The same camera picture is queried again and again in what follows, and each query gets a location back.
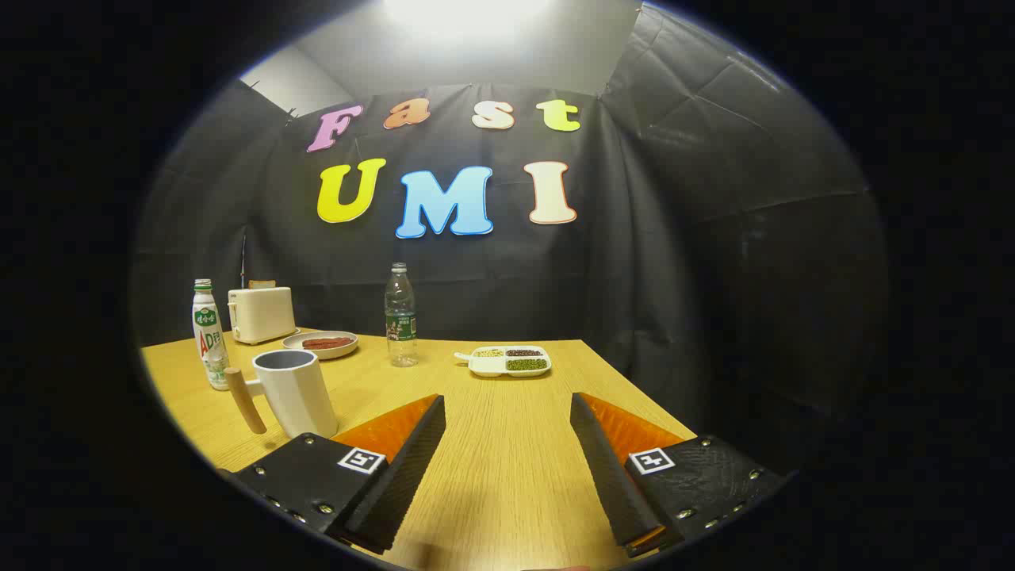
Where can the cream toaster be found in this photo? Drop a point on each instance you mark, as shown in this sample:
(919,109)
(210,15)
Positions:
(262,313)

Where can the red sausage pieces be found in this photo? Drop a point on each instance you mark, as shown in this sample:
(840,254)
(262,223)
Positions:
(327,343)

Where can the clear plastic water bottle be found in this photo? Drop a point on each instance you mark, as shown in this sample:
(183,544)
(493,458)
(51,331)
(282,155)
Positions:
(401,317)

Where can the toast slice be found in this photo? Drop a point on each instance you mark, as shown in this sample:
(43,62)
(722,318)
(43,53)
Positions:
(262,283)

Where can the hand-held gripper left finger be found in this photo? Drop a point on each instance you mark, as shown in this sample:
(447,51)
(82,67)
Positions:
(412,460)

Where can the pile of dark beans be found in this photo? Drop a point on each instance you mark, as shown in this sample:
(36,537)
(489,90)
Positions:
(523,353)

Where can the white divided tray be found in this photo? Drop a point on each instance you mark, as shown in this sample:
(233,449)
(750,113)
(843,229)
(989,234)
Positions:
(485,366)

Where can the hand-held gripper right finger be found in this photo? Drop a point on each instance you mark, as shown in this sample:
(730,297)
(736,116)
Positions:
(607,468)

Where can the wooden table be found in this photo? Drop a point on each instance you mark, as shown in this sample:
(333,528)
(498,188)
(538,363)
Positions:
(507,444)

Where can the white juice bottle green label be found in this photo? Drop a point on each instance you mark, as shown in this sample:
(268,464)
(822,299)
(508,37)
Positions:
(208,341)

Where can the pile of green beans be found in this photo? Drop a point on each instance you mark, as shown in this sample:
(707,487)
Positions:
(526,364)

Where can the round white plate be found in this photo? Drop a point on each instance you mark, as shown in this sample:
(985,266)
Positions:
(295,344)

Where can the black backdrop cloth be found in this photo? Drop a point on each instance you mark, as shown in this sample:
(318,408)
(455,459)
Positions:
(674,238)

